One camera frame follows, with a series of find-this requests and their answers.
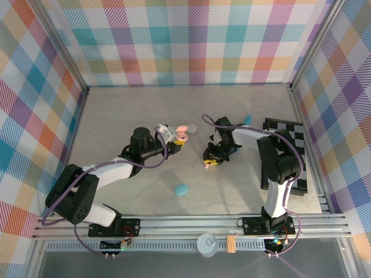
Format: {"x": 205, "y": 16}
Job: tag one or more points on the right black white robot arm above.
{"x": 278, "y": 162}

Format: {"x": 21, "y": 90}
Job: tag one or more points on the tan cork block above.
{"x": 230, "y": 244}

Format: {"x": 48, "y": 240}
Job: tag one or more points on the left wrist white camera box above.
{"x": 166, "y": 132}

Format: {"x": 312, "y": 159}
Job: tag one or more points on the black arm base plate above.
{"x": 130, "y": 226}
{"x": 252, "y": 224}

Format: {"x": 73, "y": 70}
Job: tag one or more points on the black white checkerboard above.
{"x": 292, "y": 130}

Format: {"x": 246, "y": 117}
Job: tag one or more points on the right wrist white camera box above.
{"x": 214, "y": 139}

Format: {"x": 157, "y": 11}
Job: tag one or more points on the blue earbud charging case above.
{"x": 181, "y": 190}

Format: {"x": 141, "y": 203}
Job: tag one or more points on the aluminium frame post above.
{"x": 316, "y": 43}
{"x": 62, "y": 46}

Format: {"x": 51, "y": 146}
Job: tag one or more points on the teal elongated silicone object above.
{"x": 248, "y": 119}

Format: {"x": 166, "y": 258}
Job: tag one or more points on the pink earbud charging case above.
{"x": 182, "y": 135}

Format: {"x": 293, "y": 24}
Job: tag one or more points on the wide aluminium mounting rail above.
{"x": 188, "y": 226}

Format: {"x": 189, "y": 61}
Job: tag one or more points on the silver tin can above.
{"x": 207, "y": 244}

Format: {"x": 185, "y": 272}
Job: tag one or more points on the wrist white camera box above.
{"x": 214, "y": 139}
{"x": 166, "y": 132}

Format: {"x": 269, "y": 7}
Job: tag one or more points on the white earbud charging case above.
{"x": 192, "y": 129}

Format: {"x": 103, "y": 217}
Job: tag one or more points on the aluminium frame rail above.
{"x": 77, "y": 124}
{"x": 325, "y": 202}

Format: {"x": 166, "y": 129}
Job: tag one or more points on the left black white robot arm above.
{"x": 110, "y": 173}

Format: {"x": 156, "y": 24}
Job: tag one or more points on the black controller board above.
{"x": 274, "y": 244}
{"x": 110, "y": 245}

